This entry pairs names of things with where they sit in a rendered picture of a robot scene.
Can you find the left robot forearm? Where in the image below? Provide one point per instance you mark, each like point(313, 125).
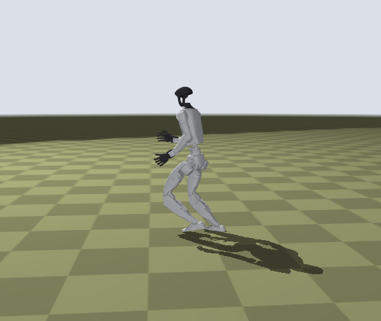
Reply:
point(179, 147)

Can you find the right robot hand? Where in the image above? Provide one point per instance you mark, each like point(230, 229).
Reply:
point(167, 137)

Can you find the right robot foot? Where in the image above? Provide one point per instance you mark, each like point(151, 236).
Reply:
point(214, 228)

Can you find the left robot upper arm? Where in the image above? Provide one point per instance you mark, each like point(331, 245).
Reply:
point(182, 119)

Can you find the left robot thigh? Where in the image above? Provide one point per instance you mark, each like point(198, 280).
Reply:
point(177, 175)

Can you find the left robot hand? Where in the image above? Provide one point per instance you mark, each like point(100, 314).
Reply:
point(163, 158)

